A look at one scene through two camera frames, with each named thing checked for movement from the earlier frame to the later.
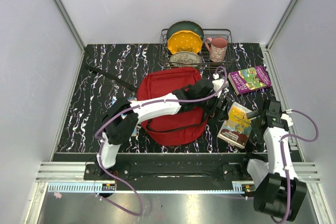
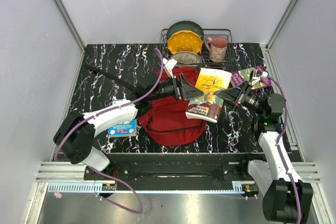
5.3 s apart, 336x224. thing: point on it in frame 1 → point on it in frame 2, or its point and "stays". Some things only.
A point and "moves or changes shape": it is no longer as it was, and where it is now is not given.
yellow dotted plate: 185,40 stays
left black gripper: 214,111 → 188,91
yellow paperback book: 237,126 moves or changes shape
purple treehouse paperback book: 249,80 stays
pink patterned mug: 218,49 stays
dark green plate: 186,25 stays
